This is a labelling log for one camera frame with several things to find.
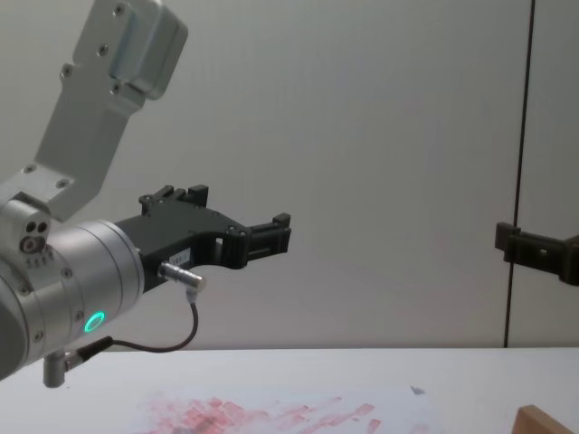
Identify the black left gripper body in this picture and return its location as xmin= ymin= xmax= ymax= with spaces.
xmin=112 ymin=206 xmax=237 ymax=295

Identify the white sheet with red marks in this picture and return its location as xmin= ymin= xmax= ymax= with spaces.
xmin=128 ymin=383 xmax=436 ymax=434

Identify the light wooden block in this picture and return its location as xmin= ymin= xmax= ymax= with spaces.
xmin=510 ymin=404 xmax=579 ymax=434

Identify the thin dark gripper cable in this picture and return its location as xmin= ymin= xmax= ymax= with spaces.
xmin=62 ymin=260 xmax=209 ymax=368

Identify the white table cloth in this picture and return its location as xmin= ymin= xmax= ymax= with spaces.
xmin=0 ymin=346 xmax=579 ymax=434

